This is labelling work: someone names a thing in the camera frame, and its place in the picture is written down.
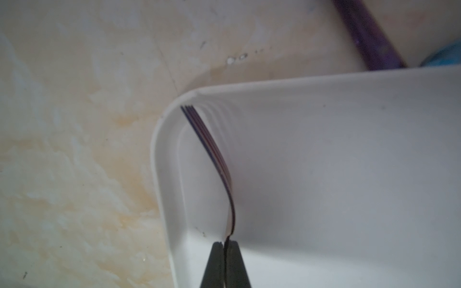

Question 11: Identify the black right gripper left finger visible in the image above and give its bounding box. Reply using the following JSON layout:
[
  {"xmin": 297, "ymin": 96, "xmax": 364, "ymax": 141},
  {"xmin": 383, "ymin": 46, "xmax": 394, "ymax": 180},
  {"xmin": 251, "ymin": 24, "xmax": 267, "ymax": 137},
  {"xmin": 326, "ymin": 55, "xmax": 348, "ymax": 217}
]
[{"xmin": 200, "ymin": 242, "xmax": 225, "ymax": 288}]

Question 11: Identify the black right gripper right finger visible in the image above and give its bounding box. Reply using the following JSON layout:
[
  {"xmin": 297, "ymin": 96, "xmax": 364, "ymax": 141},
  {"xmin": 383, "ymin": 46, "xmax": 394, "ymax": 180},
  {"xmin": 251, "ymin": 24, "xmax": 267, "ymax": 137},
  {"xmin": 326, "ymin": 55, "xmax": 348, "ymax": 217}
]
[{"xmin": 224, "ymin": 240, "xmax": 251, "ymax": 288}]

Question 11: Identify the dark purple fork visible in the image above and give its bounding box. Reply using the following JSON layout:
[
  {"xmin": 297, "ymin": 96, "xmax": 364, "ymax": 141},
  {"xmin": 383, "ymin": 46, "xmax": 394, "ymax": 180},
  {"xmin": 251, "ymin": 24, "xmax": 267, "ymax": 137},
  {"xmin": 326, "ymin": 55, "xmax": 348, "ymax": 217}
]
[{"xmin": 181, "ymin": 105, "xmax": 236, "ymax": 238}]

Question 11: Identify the maroon purple spoon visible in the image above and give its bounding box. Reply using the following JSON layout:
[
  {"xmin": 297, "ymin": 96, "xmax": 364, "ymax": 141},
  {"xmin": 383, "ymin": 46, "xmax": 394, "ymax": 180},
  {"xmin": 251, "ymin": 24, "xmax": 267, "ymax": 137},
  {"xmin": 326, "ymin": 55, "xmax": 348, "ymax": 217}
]
[{"xmin": 332, "ymin": 0, "xmax": 407, "ymax": 71}]

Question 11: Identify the blue fork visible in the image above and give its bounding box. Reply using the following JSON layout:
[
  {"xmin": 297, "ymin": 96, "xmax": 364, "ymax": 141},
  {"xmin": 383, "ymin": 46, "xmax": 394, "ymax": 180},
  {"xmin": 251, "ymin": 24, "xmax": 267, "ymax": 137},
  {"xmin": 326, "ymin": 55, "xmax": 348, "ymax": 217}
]
[{"xmin": 420, "ymin": 39, "xmax": 461, "ymax": 67}]

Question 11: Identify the white rectangular tray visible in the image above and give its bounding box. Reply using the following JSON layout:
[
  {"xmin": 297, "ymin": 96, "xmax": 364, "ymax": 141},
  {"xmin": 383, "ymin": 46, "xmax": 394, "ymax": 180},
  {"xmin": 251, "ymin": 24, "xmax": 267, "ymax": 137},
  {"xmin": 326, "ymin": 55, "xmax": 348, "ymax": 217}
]
[{"xmin": 151, "ymin": 66, "xmax": 461, "ymax": 288}]

